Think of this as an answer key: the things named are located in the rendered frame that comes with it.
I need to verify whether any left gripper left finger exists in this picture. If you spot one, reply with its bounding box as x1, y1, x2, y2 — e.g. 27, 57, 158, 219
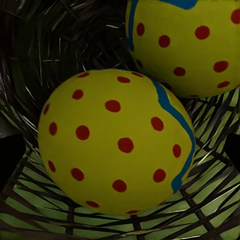
0, 133, 26, 193

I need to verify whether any wicker basket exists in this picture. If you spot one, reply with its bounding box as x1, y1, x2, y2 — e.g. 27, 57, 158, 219
0, 0, 240, 240

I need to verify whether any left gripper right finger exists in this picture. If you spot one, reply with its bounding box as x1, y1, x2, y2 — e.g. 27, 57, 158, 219
224, 133, 240, 173

